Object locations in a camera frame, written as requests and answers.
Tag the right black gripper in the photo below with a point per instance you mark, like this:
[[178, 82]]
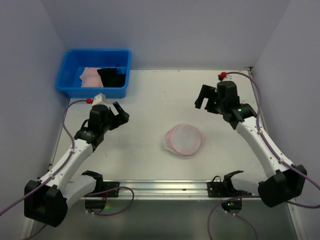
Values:
[[208, 96]]

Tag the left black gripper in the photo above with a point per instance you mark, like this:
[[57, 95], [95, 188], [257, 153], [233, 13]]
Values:
[[116, 117]]

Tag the black garment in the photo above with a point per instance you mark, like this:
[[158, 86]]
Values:
[[112, 77]]

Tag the pink bra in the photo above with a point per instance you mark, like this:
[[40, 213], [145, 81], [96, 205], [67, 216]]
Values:
[[90, 78]]

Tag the white mesh laundry bag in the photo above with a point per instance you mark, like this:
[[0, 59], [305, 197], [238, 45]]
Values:
[[183, 140]]

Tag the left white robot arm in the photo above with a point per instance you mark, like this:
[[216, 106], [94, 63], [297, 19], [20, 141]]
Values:
[[48, 199]]

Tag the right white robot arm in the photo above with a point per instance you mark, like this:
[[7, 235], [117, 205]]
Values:
[[285, 180]]

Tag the blue plastic bin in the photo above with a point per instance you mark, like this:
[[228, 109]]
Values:
[[76, 60]]

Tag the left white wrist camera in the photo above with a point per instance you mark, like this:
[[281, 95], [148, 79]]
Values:
[[99, 99]]

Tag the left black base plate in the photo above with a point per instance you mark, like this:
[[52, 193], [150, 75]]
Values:
[[110, 188]]

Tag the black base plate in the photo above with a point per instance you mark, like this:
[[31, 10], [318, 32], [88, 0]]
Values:
[[224, 189], [110, 188]]

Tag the aluminium mounting rail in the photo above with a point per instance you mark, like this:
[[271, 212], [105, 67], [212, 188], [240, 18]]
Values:
[[151, 190]]

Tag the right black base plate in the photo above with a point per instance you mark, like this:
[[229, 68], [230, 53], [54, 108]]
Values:
[[224, 189]]

